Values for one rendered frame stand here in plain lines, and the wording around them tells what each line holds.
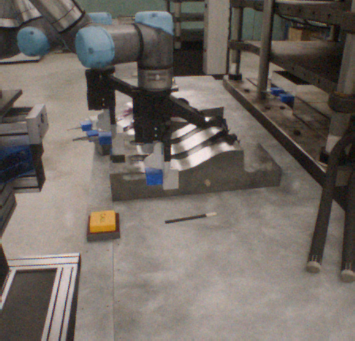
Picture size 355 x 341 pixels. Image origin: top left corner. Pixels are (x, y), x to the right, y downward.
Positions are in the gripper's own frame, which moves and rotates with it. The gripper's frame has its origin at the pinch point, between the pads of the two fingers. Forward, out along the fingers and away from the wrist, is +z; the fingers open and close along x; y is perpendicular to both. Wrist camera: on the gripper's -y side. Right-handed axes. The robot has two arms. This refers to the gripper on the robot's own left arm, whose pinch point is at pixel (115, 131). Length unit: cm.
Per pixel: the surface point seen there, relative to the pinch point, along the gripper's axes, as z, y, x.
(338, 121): -1, -73, 7
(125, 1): -19, -18, -707
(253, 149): 7.5, -43.9, 4.9
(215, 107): 2.3, -38.3, -23.9
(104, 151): 11.3, 4.6, -10.3
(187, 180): 8.6, -19.4, 19.0
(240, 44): -10, -75, -103
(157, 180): 0.5, -9.9, 31.3
